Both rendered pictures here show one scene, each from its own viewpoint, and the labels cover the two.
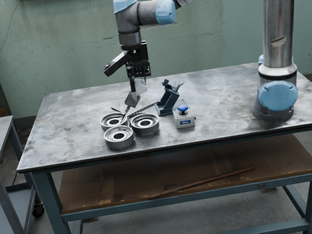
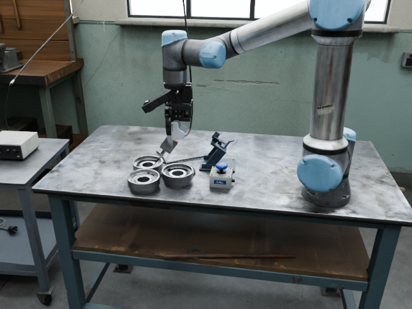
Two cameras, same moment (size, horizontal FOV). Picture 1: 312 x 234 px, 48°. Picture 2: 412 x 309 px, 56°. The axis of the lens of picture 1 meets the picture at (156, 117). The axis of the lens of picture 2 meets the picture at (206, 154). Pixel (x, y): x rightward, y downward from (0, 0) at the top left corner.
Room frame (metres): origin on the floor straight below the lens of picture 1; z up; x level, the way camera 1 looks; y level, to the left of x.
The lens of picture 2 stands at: (0.01, -0.27, 1.44)
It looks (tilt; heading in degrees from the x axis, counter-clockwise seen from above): 25 degrees down; 11
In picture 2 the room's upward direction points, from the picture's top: 1 degrees clockwise
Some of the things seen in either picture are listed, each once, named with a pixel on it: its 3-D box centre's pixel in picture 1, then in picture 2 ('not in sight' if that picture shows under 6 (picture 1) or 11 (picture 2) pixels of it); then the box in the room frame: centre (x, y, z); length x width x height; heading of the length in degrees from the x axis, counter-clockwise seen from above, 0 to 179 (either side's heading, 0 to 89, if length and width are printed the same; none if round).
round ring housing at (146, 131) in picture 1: (145, 125); (177, 175); (1.12, 0.04, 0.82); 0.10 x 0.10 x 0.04
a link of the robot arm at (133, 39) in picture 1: (130, 37); (175, 76); (1.15, 0.05, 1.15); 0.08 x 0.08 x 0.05
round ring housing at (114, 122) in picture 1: (114, 123); (148, 167); (1.16, 0.16, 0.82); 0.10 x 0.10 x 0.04
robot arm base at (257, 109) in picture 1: (273, 100); (327, 181); (1.14, -0.44, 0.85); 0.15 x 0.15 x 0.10
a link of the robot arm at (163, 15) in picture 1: (158, 11); (206, 53); (1.14, -0.05, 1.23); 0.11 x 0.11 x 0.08; 73
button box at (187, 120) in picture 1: (185, 117); (222, 177); (1.14, -0.11, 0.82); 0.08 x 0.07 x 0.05; 93
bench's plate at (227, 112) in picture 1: (174, 105); (223, 164); (1.30, -0.09, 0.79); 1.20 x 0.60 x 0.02; 93
